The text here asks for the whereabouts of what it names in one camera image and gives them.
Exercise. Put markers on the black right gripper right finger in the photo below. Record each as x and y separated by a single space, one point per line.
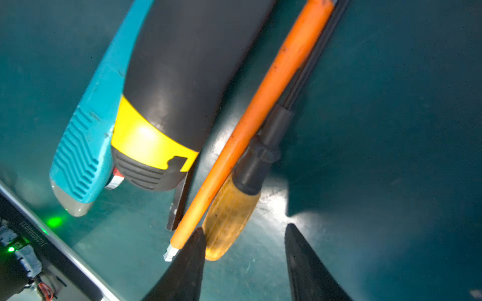
309 279

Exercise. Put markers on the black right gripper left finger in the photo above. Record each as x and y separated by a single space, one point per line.
183 278

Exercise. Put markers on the amber handle screwdriver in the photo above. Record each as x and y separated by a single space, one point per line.
237 198

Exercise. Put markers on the orange pencil tool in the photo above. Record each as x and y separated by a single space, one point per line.
293 52

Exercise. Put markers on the teal utility knife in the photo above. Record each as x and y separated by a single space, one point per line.
83 165

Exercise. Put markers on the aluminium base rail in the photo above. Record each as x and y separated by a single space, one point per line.
50 249

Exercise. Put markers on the black yellow handle tool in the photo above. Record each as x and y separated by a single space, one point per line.
185 56

